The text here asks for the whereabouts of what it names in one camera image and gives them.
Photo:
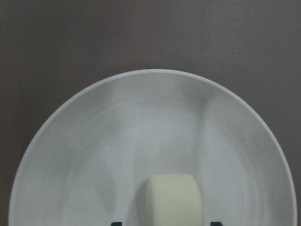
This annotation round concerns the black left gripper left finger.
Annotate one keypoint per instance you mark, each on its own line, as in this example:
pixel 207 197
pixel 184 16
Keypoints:
pixel 116 224

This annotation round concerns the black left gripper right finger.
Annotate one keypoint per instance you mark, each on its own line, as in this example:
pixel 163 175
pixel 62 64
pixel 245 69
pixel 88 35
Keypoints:
pixel 217 223

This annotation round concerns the cream round plate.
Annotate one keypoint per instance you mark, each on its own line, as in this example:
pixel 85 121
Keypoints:
pixel 89 163

